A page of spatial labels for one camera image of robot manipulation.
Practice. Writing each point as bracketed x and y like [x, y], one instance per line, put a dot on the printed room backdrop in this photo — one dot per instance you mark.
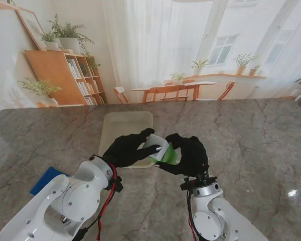
[150, 50]

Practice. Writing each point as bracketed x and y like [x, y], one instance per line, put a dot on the white square jar lid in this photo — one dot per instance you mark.
[156, 148]

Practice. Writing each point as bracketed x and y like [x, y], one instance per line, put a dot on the green square jar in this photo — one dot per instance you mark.
[170, 157]

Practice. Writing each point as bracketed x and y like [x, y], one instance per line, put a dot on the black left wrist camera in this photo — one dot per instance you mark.
[118, 184]

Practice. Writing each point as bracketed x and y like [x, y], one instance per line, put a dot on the cream baking tray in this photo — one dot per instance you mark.
[120, 128]

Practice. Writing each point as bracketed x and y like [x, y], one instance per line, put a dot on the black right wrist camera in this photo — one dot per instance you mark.
[185, 184]

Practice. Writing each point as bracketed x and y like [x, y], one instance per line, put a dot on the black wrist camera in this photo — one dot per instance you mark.
[185, 184]
[118, 184]

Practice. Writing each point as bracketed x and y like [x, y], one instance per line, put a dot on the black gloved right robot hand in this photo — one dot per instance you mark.
[190, 160]

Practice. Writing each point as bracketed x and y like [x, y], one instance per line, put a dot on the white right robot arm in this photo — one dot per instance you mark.
[215, 216]

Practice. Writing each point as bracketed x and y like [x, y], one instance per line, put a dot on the blue plastic scraper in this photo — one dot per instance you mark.
[43, 180]

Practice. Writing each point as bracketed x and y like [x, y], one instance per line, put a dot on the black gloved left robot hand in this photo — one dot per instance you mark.
[128, 150]

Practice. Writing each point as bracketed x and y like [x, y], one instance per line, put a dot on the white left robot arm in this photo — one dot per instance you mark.
[60, 206]

